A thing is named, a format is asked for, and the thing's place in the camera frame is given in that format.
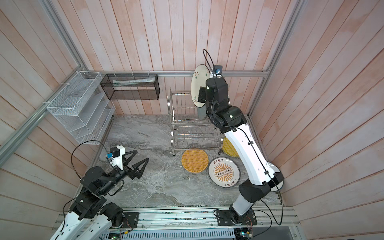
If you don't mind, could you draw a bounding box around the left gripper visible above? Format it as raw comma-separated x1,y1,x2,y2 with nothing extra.
99,149,150,195

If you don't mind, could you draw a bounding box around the cream floral plate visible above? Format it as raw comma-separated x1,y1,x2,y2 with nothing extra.
191,64,211,108

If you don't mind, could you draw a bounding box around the stainless steel dish rack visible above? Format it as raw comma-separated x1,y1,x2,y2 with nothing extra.
167,89,223,155

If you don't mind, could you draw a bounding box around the yellow woven pattern plate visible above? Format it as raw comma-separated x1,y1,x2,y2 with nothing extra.
222,138,240,158

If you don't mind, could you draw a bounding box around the orange woven pattern plate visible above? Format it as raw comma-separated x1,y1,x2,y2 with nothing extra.
181,149,209,173

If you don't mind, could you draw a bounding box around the large teal plate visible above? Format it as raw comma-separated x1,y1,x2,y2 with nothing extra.
197,106,207,121

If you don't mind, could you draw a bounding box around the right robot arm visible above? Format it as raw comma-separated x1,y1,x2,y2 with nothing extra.
198,77,284,225

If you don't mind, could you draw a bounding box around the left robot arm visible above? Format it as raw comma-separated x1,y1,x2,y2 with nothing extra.
51,148,150,240

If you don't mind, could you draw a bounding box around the large orange sunburst plate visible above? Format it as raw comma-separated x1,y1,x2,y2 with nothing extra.
208,157,241,188

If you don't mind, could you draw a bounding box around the white plate black cloud motif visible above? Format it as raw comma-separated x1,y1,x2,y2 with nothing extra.
268,162,284,193

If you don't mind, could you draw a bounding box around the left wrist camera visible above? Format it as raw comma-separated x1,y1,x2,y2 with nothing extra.
107,146,126,170

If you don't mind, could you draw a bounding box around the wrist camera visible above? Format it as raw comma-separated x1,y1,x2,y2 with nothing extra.
212,65,223,78
107,146,126,170

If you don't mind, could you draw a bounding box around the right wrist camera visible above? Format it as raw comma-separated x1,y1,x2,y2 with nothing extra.
212,65,223,78

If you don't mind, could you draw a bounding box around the aluminium frame rail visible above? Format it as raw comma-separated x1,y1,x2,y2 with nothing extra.
98,70,270,77

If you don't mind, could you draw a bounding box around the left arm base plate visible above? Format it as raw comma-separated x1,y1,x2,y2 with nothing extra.
123,212,140,230

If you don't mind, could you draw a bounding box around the white wire mesh shelf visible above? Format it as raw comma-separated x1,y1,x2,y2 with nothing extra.
47,72,115,145

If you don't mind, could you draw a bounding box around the black wire mesh basket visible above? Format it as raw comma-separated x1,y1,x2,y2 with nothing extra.
101,73,161,101

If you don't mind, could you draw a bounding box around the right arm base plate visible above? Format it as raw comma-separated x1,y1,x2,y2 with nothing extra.
214,209,258,227

